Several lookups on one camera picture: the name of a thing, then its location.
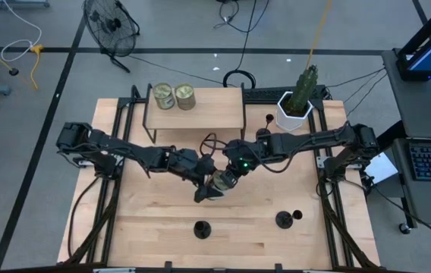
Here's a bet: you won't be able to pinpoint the white hexagonal plant pot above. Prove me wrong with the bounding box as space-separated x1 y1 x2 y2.
275 90 314 133

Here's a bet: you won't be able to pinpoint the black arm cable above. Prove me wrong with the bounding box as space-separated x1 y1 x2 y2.
363 177 431 246
66 176 102 259

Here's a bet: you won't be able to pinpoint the scented candle tin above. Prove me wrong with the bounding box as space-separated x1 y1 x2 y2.
210 169 238 192
173 83 197 111
151 82 176 111

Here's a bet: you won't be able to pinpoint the yellow floor cable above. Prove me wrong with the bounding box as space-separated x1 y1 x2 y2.
28 44 46 91

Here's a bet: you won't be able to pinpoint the dark keyboard desk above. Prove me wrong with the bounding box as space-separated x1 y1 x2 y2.
389 136 431 228

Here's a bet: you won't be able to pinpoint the black fan power cable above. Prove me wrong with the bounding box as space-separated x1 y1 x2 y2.
127 55 239 87

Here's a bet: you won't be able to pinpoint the yellow hanging cable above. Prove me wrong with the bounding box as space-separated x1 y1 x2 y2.
305 0 333 70

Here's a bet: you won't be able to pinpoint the black electronics box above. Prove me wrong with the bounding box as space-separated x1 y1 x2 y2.
242 85 329 106

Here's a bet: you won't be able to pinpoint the grey desk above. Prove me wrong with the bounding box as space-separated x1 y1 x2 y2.
381 48 431 140

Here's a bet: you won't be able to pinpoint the wooden shelf riser black legs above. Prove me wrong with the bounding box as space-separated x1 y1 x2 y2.
142 83 247 144

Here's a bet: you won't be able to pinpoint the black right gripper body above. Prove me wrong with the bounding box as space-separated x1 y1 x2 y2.
223 138 269 174

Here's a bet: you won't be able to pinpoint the white paper sheet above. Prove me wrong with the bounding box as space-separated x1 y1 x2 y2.
364 152 400 185

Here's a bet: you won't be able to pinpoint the black aluminium rig frame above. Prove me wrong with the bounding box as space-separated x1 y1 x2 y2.
58 83 383 273

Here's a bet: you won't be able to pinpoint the black floor fan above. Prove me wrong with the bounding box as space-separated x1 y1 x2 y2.
82 0 141 74

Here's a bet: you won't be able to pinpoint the thin black cable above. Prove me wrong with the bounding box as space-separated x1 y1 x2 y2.
325 66 387 89
342 71 388 104

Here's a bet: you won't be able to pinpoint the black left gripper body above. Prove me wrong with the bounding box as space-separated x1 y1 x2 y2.
164 146 205 182

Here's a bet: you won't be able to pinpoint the white floor cable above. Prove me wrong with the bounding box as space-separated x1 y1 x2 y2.
1 0 44 64

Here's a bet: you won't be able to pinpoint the black tangled floor cable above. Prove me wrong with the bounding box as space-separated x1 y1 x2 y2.
213 0 272 34

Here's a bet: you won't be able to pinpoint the black coiled floor cable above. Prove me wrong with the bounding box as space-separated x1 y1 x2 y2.
222 0 258 89

